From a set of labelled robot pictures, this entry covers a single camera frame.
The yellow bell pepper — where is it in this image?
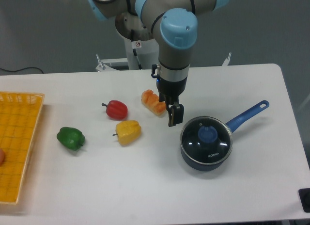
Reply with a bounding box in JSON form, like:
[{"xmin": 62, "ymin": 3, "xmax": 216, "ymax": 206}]
[{"xmin": 114, "ymin": 120, "xmax": 141, "ymax": 146}]

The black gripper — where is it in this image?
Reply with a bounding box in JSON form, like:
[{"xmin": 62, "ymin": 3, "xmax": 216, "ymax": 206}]
[{"xmin": 156, "ymin": 77, "xmax": 187, "ymax": 127}]

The black floor cable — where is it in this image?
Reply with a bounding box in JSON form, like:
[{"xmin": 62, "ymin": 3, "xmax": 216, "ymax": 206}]
[{"xmin": 0, "ymin": 66, "xmax": 45, "ymax": 74}]

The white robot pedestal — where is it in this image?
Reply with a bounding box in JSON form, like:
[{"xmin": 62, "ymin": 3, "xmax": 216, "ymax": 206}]
[{"xmin": 114, "ymin": 11, "xmax": 161, "ymax": 70}]

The orange bread loaf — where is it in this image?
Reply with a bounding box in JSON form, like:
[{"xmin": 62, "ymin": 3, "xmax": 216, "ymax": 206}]
[{"xmin": 141, "ymin": 89, "xmax": 166, "ymax": 116}]

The glass lid blue knob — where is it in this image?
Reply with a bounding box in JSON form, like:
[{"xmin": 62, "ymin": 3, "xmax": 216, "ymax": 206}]
[{"xmin": 181, "ymin": 116, "xmax": 233, "ymax": 164}]

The black device table corner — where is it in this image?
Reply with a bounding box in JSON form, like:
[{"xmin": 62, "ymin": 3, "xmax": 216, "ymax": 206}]
[{"xmin": 298, "ymin": 188, "xmax": 310, "ymax": 213}]

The green bell pepper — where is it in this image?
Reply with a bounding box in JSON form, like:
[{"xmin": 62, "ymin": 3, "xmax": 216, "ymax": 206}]
[{"xmin": 56, "ymin": 127, "xmax": 85, "ymax": 151}]

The dark blue saucepan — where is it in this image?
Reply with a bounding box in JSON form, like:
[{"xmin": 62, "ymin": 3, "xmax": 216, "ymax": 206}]
[{"xmin": 181, "ymin": 100, "xmax": 269, "ymax": 171}]

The red bell pepper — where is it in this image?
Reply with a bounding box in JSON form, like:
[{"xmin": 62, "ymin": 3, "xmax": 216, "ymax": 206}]
[{"xmin": 101, "ymin": 100, "xmax": 128, "ymax": 120}]

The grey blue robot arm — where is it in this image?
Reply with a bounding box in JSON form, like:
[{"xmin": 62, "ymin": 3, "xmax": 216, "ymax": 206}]
[{"xmin": 88, "ymin": 0, "xmax": 230, "ymax": 127}]

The yellow woven basket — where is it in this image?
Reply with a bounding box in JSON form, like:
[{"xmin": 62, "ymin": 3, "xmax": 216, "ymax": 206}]
[{"xmin": 0, "ymin": 91, "xmax": 45, "ymax": 205}]

